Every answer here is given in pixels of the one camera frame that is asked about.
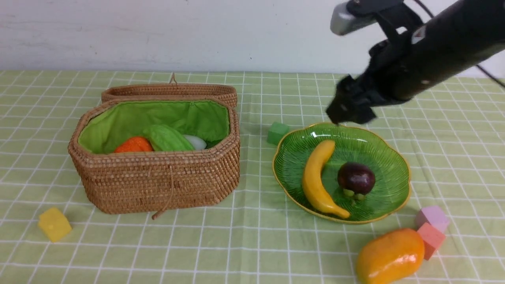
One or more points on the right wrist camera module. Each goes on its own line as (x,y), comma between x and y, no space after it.
(354,15)

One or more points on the green checkered tablecloth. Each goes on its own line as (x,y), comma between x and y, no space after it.
(452,137)

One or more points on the yellow banana toy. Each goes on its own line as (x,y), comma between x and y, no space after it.
(312,184)

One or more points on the pink-purple foam cube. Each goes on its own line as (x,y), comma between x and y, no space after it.
(433,215)

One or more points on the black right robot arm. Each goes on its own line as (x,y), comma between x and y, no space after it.
(415,55)

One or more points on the green bitter gourd toy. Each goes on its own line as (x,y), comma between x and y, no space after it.
(167,139)

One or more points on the orange mango toy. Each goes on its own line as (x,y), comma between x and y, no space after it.
(390,257)

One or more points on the orange pumpkin toy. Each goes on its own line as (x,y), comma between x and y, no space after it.
(135,144)

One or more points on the salmon pink foam cube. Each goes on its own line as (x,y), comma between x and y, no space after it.
(433,239)

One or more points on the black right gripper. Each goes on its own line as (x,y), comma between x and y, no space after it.
(387,81)

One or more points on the yellow foam cube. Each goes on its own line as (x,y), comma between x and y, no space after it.
(54,224)

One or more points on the purple mangosteen toy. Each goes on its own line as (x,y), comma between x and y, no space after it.
(357,180)

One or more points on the woven rattan basket lid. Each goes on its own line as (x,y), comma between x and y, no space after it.
(225,94)

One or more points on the green glass leaf plate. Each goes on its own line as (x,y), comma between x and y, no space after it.
(392,189)

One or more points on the green foam cube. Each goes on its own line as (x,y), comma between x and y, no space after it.
(276,132)

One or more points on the woven rattan basket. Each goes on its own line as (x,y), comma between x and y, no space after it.
(119,183)

